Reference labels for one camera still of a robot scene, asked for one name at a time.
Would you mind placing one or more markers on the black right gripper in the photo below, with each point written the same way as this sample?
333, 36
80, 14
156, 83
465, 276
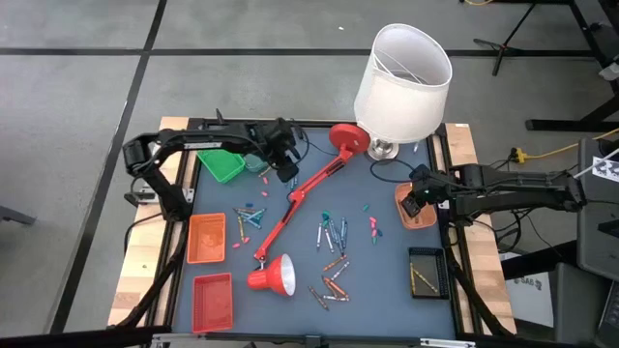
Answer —
423, 186

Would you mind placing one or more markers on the wooden side board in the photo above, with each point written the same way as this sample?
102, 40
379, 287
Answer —
138, 270
486, 270

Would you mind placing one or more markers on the green mesh basket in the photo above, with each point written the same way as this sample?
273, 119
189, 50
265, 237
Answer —
220, 166

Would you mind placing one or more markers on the orange plastic bin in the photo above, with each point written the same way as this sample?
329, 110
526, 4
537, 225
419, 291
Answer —
425, 220

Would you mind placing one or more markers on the black tripod stand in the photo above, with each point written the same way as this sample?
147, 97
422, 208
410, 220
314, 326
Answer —
505, 47

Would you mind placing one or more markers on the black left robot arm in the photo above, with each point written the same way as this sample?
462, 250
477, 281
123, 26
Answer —
203, 141

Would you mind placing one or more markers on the orange crayon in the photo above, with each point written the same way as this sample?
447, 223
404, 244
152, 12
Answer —
335, 263

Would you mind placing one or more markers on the tan brown crayon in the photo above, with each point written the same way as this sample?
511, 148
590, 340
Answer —
264, 171

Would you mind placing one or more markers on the red desk lamp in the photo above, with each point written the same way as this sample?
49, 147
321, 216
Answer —
350, 137

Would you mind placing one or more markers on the grey furniture foot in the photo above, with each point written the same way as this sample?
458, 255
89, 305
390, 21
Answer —
17, 215

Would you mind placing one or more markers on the dark grey tower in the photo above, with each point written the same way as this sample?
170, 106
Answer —
575, 304

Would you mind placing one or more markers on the black rig beam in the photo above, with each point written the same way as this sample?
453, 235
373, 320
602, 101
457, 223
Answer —
72, 338

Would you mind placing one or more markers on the red-brown crayon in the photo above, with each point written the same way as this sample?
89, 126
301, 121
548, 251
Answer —
244, 210

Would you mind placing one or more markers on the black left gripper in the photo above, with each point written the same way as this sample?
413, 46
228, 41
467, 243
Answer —
283, 145

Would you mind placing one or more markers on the red-orange crayon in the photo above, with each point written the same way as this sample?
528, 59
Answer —
337, 288

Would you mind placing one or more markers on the red mesh basket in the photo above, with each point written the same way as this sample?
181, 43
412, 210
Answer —
213, 302

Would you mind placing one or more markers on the grey cabinet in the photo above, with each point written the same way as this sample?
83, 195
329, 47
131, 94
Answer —
597, 232

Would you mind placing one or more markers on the teal eraser cap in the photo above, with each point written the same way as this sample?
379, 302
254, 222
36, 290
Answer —
326, 215

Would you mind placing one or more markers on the black-white marker tag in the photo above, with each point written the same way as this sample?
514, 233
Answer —
607, 169

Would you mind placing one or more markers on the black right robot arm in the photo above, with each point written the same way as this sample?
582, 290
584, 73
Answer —
508, 193

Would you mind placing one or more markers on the white cardboard box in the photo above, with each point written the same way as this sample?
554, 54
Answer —
527, 299

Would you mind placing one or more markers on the black desk frame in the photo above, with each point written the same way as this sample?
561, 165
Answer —
570, 124

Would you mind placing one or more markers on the teal plastic bin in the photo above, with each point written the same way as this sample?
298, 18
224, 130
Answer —
254, 164

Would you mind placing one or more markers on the white-shade table lamp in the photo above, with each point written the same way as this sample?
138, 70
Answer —
401, 96

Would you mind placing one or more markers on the yellow crayon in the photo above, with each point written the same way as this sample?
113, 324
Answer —
240, 229
426, 280
412, 278

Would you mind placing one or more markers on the black mesh basket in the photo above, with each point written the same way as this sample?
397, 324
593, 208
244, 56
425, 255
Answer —
430, 258

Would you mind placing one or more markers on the orange mesh basket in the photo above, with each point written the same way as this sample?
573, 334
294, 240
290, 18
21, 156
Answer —
205, 239

